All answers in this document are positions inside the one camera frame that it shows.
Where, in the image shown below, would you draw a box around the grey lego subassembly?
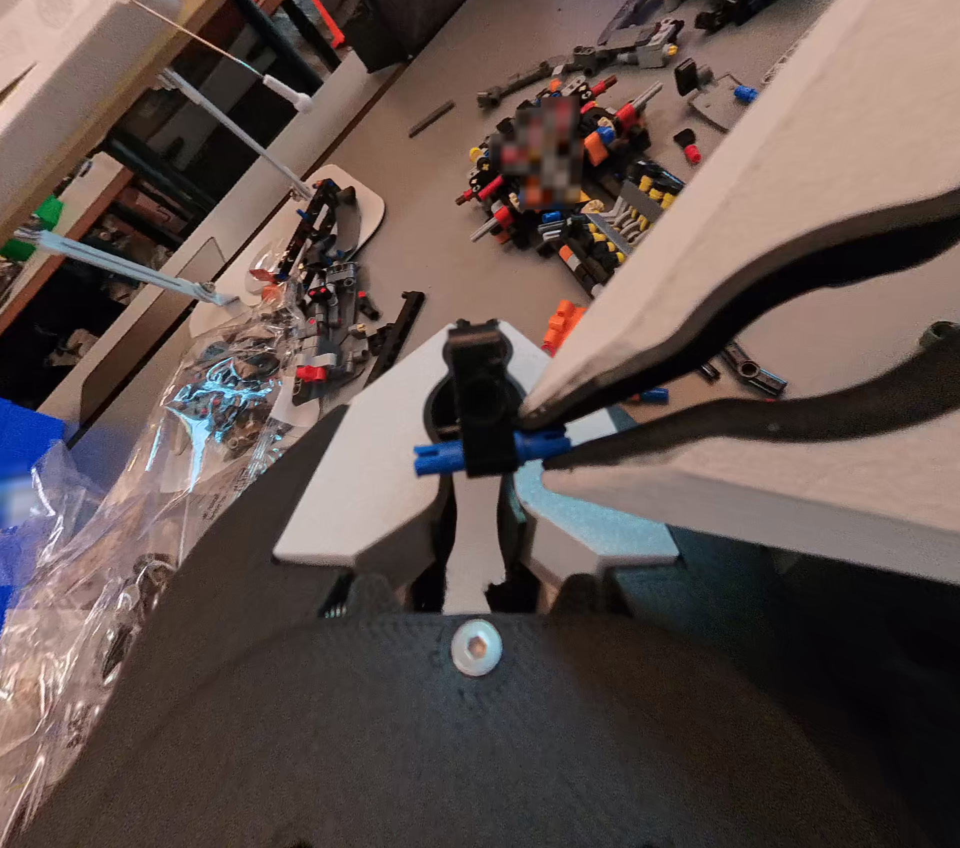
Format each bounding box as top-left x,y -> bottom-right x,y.
292,259 -> 380,407

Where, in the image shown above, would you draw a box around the grey lego steering assembly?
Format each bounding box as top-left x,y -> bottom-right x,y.
573,17 -> 685,71

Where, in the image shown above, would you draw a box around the dark grey lego axle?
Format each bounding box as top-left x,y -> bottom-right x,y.
408,100 -> 456,137

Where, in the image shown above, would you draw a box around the clear bags of lego parts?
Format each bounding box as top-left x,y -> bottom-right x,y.
0,308 -> 316,819

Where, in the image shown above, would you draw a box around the white book stand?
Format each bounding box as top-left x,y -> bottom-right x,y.
0,0 -> 387,429

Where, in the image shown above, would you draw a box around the grey lego panel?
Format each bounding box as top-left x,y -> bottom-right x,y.
688,72 -> 760,133

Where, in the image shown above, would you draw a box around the black lego connector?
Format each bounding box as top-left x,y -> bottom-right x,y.
444,319 -> 526,478

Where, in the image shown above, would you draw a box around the blue storage bin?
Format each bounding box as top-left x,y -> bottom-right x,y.
0,398 -> 72,609

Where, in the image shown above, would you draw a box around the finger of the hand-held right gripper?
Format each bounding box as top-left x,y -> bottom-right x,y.
541,320 -> 960,587
519,0 -> 960,432

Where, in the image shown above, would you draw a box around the dark blue lego panel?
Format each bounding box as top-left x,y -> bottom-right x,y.
600,0 -> 721,48

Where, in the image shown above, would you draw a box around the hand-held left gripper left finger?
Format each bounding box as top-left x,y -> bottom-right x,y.
273,323 -> 460,613

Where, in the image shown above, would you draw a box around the long black lego beam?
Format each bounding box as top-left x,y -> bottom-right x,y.
365,291 -> 426,386

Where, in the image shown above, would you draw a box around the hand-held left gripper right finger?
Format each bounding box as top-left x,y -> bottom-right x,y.
495,322 -> 681,613

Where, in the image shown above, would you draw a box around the orange lego piece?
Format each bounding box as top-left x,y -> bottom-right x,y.
541,299 -> 588,356

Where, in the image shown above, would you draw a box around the black curved lego subframe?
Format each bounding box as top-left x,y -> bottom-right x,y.
288,179 -> 361,279

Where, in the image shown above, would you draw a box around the dark grey lego driveshaft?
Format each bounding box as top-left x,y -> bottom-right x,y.
477,61 -> 575,111

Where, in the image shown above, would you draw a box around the multicolour lego chassis assembly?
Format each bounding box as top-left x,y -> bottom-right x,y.
455,76 -> 687,298

